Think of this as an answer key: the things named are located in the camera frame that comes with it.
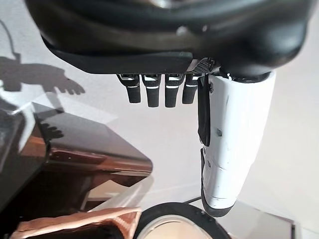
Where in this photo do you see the black garment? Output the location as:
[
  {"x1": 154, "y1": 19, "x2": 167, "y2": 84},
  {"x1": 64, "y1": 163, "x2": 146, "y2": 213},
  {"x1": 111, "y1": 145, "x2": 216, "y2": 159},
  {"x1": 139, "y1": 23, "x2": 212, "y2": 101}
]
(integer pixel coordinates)
[{"x1": 74, "y1": 220, "x2": 128, "y2": 239}]

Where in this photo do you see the brown translucent plastic stool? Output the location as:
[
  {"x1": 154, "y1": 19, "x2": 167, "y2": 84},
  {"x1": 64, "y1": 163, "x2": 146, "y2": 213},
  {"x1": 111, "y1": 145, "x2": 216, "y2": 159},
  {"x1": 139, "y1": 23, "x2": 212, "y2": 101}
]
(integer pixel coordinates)
[{"x1": 0, "y1": 96, "x2": 153, "y2": 220}]

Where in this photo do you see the round glass washing machine door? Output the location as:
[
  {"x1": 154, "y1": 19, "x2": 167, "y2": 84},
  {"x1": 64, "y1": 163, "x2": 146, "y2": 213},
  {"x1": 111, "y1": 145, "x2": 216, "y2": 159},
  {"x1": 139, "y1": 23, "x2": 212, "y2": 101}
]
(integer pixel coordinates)
[{"x1": 134, "y1": 202, "x2": 230, "y2": 239}]

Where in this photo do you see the white shelf cabinet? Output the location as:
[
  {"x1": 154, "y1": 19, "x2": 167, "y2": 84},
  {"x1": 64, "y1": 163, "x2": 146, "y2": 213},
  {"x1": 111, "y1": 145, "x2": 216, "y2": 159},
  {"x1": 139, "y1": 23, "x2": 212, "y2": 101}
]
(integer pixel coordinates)
[{"x1": 245, "y1": 203, "x2": 319, "y2": 239}]

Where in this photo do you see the wicker laundry basket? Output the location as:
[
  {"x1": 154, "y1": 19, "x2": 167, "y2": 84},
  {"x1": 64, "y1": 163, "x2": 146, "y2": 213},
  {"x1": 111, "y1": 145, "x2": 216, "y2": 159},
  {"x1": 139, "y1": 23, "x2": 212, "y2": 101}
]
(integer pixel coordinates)
[{"x1": 11, "y1": 206, "x2": 143, "y2": 239}]

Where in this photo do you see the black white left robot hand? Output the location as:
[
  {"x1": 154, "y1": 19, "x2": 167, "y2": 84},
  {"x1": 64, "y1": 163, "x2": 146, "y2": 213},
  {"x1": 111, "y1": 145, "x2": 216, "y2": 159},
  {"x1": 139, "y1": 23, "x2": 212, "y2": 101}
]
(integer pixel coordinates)
[{"x1": 24, "y1": 0, "x2": 309, "y2": 219}]

